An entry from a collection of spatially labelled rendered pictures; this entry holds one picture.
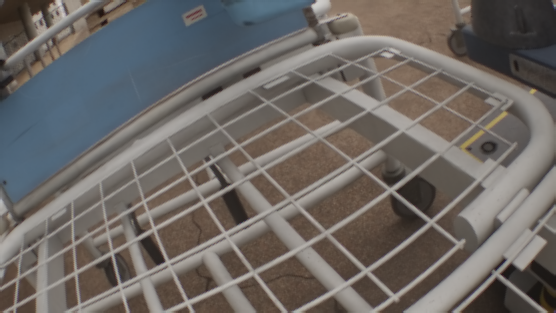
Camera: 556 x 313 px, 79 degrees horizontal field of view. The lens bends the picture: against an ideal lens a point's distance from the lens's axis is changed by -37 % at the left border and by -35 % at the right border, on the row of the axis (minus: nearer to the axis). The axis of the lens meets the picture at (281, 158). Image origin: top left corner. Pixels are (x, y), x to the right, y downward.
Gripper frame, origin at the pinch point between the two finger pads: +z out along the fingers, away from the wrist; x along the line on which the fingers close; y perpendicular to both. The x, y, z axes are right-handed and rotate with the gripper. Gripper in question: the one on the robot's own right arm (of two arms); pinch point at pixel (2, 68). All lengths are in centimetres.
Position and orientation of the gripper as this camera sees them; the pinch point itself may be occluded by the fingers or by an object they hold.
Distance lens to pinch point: 80.5
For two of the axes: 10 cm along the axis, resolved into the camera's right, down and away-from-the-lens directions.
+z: -3.4, -2.1, 9.2
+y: 8.6, -4.7, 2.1
